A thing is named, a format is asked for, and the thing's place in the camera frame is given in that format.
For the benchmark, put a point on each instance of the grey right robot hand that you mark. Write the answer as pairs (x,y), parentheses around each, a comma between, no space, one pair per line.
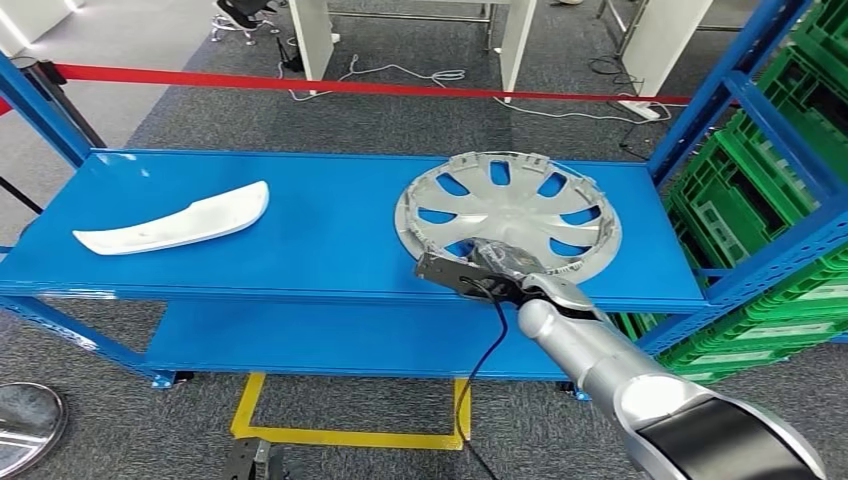
(500,255)

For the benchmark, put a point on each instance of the silver plastic wheel hubcap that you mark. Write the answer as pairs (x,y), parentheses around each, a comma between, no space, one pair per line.
(510,212)

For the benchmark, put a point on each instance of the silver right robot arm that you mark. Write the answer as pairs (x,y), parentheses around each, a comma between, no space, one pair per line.
(596,344)

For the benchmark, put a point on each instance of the blue metal shelf rack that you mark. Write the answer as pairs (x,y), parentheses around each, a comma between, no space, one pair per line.
(318,225)

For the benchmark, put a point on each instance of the white curved plastic trim part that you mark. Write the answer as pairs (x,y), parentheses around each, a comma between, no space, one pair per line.
(192,222)

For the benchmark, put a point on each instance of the white power strip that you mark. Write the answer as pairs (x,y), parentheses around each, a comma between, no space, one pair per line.
(639,109)

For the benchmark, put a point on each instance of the green plastic crate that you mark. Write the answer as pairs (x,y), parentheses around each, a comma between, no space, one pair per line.
(729,358)
(782,331)
(702,376)
(788,99)
(722,199)
(821,295)

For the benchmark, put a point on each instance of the white desk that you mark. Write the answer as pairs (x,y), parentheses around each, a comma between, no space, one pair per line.
(311,40)
(662,46)

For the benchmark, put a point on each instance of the black robot foot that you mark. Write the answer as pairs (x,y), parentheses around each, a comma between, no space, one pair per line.
(252,460)

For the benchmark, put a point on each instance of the black caster wheel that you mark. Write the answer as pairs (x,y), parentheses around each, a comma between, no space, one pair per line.
(183,378)

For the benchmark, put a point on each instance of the office chair with chrome base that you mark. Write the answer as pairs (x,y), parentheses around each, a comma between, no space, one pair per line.
(245,16)

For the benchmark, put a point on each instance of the thin black pole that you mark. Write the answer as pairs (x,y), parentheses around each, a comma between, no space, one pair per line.
(20,195)

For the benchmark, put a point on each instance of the black stanchion with chrome base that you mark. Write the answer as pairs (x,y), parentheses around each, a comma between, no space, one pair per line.
(43,71)

